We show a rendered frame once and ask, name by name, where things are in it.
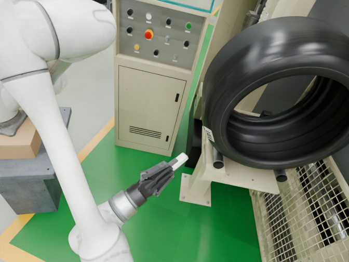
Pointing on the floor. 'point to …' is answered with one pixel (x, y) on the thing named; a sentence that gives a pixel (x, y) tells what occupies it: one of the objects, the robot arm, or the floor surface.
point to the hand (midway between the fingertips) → (178, 161)
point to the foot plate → (192, 195)
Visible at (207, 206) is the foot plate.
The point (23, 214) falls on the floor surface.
